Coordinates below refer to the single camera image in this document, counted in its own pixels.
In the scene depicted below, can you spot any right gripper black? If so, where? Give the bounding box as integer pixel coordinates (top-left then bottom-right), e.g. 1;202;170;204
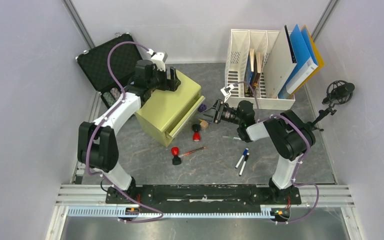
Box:
195;99;243;126

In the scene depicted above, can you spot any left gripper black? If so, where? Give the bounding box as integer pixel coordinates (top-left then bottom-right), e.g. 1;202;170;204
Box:
148;66;182;94

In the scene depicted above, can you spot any green drawer cabinet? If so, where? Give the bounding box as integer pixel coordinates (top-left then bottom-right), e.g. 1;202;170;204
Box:
135;70;205;147

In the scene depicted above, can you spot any blue capped white marker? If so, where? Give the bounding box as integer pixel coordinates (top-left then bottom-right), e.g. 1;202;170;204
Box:
234;148;249;169

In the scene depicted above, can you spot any black capped white marker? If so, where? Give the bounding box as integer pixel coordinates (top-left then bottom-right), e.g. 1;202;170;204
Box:
238;152;250;177

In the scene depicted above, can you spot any Animal Farm book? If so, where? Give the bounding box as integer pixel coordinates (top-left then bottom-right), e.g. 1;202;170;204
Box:
244;48;255;86

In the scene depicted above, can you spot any brown small book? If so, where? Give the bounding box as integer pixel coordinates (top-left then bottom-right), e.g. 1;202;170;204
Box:
249;50;265;97

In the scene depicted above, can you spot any white paper box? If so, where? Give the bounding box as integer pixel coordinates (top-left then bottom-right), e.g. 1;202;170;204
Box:
263;25;297;99

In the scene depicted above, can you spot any blue plastic folder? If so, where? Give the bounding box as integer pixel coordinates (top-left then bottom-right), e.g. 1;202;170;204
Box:
277;25;319;99

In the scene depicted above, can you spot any orange plastic folder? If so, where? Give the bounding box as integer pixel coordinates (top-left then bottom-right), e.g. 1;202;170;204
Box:
292;25;325;94

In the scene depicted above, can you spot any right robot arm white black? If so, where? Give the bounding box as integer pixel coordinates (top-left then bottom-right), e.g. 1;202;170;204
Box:
197;99;316;204

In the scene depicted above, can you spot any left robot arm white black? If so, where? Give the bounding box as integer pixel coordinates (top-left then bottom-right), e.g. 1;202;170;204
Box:
77;60;181;204

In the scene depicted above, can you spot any purple cube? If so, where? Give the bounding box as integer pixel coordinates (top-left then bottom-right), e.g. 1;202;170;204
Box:
197;103;207;113

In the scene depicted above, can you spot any wooden cube block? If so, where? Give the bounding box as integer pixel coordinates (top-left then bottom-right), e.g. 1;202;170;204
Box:
199;120;210;130

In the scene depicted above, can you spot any red black stamp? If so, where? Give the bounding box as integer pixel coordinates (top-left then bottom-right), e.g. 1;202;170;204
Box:
171;146;182;166
191;124;201;142

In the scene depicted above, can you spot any red pen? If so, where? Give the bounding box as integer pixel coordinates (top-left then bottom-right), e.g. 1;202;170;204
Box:
179;146;207;158

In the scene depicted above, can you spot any black poker chip case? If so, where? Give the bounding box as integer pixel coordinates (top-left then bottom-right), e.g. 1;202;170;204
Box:
75;33;142;108

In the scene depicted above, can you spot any white file organizer rack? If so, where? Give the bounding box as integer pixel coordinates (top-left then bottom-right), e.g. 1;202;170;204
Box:
224;29;296;111

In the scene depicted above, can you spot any black microphone on tripod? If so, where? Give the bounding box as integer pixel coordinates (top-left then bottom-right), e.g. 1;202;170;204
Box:
307;80;355;132

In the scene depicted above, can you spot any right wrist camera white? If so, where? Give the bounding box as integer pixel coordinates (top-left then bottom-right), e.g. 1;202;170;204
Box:
220;84;236;103

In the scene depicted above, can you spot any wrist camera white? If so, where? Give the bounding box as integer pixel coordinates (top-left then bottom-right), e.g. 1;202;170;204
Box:
146;48;168;72
220;84;236;103

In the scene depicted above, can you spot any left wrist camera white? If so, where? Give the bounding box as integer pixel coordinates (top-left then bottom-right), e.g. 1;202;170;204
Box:
146;48;168;72

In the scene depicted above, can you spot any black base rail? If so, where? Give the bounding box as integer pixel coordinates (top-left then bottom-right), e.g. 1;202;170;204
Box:
105;183;302;215

